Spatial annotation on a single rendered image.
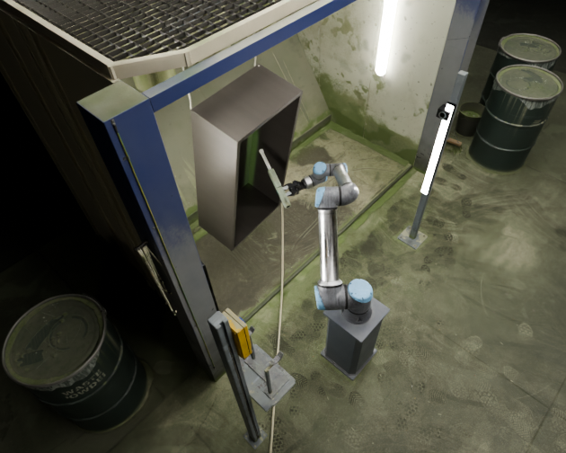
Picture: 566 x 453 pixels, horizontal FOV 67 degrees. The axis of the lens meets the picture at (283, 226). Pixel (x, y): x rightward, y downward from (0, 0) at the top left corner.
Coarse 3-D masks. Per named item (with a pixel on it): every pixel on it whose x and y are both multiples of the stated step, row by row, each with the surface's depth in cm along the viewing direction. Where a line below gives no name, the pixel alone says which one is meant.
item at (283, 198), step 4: (260, 152) 316; (264, 156) 314; (264, 160) 314; (268, 164) 312; (268, 168) 312; (272, 168) 311; (268, 172) 311; (272, 172) 310; (272, 176) 309; (276, 176) 309; (272, 180) 308; (276, 180) 308; (276, 184) 307; (280, 184) 307; (276, 188) 307; (280, 188) 306; (280, 192) 305; (284, 192) 305; (280, 196) 304; (284, 196) 304; (280, 200) 320; (284, 200) 303; (288, 200) 304; (284, 204) 303; (288, 204) 303
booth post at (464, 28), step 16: (464, 0) 316; (480, 0) 309; (464, 16) 323; (480, 16) 324; (448, 32) 339; (464, 32) 330; (448, 48) 346; (464, 48) 337; (448, 64) 354; (464, 64) 352; (448, 80) 363; (432, 96) 383; (448, 96) 372; (432, 112) 393; (432, 128) 402; (432, 144) 413; (416, 160) 440
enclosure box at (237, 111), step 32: (224, 96) 249; (256, 96) 253; (288, 96) 256; (192, 128) 251; (224, 128) 236; (256, 128) 240; (288, 128) 291; (224, 160) 252; (256, 160) 340; (288, 160) 314; (224, 192) 278; (256, 192) 365; (224, 224) 309; (256, 224) 348
